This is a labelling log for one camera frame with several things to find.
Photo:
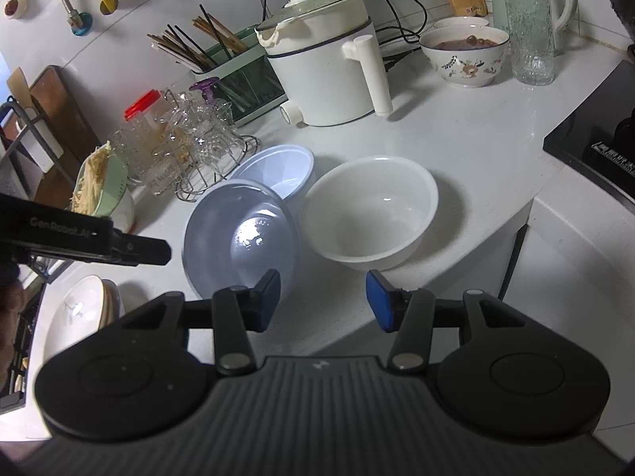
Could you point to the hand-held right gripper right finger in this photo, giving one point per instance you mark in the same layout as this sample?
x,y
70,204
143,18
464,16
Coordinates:
x,y
379,302

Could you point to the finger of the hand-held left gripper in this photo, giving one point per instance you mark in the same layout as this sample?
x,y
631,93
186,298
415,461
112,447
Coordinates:
x,y
144,250

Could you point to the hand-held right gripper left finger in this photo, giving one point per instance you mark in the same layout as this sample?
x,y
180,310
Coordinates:
x,y
265,302

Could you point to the light blue plastic bowl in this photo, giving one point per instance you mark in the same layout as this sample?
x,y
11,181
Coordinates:
x,y
218,243
283,168

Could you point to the plain white bowl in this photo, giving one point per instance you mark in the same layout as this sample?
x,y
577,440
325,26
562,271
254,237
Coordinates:
x,y
372,218

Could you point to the person's left hand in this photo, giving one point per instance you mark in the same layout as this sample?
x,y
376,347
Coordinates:
x,y
11,307

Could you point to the white bowl under colander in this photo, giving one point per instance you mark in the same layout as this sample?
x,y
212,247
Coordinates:
x,y
124,213

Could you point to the pale enoki mushrooms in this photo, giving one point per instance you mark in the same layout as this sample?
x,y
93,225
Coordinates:
x,y
92,178

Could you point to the green colander basket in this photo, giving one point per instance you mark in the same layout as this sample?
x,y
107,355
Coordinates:
x,y
114,183

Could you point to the white utensil cup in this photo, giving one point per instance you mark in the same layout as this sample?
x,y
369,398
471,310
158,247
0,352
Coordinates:
x,y
42,151

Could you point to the black dish rack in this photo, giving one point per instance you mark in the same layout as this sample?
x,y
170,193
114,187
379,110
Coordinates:
x,y
7,129

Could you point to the dark wooden cutting board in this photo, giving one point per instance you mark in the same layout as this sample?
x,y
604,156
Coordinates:
x,y
59,114

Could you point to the red lid glass jar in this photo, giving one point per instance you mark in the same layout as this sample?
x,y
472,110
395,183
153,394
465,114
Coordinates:
x,y
141,104

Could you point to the wooden spatula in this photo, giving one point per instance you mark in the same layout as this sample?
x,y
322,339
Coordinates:
x,y
20,84

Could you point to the purple plastic goblet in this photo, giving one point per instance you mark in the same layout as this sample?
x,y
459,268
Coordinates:
x,y
206,87

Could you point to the green chopstick holder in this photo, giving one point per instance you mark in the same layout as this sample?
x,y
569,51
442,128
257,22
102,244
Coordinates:
x,y
248,89

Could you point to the bundle of chopsticks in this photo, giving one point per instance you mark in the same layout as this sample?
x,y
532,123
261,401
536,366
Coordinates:
x,y
173,44

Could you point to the blue pipe valve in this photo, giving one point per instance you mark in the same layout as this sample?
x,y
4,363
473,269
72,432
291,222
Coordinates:
x,y
81,22

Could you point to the white electric cooking pot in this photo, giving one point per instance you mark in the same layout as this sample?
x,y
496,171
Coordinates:
x,y
322,79

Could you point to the floral print bowl with food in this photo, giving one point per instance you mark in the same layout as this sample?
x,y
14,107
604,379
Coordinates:
x,y
466,69

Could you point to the black gas stove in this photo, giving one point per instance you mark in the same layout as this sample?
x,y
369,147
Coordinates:
x,y
595,124

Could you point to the small white bowl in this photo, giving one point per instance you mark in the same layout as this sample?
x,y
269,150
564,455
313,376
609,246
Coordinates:
x,y
461,21

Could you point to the textured glass tumbler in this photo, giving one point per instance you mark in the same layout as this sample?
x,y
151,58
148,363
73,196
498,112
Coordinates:
x,y
528,39

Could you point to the dark kitchen knife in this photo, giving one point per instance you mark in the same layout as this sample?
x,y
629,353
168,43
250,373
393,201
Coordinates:
x,y
620,5

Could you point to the red white wall cap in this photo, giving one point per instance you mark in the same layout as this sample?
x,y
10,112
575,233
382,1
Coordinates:
x,y
15,7

